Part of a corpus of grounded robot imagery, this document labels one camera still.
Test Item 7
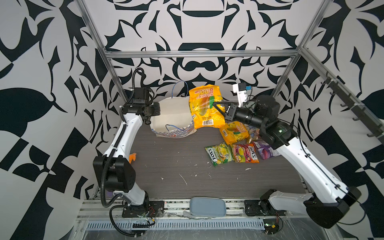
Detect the wall hook rack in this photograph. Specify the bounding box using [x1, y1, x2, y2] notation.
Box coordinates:
[322, 72, 384, 145]

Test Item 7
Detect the yellow mango candy bag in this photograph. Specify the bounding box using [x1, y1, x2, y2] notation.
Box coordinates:
[219, 121, 250, 145]

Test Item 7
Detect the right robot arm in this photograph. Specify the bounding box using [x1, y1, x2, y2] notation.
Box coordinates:
[213, 95, 362, 229]

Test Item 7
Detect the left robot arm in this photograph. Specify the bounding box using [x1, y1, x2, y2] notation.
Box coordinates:
[93, 86, 161, 238]

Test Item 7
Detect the purple snack pack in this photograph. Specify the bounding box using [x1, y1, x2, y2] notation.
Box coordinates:
[254, 140, 281, 160]

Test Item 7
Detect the green spring candy bag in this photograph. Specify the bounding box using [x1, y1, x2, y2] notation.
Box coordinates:
[205, 142, 234, 166]

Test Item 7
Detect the red fruit snack bag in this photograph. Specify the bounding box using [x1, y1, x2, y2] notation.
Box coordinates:
[246, 126, 260, 144]

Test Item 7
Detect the grey-blue pouch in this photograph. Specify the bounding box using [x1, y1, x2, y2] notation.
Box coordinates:
[190, 197, 227, 217]

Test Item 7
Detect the orange snack pack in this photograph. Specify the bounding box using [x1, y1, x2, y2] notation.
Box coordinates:
[230, 143, 259, 164]

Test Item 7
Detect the orange plush toy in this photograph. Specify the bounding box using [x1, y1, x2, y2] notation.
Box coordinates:
[129, 153, 137, 164]

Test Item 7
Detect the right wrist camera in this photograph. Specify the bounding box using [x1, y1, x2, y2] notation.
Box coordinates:
[233, 82, 252, 107]

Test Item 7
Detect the blue checkered paper bag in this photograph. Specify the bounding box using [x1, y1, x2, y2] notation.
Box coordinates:
[150, 87, 197, 139]

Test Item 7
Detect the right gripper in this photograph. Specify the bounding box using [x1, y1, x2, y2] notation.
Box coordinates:
[215, 102, 270, 132]

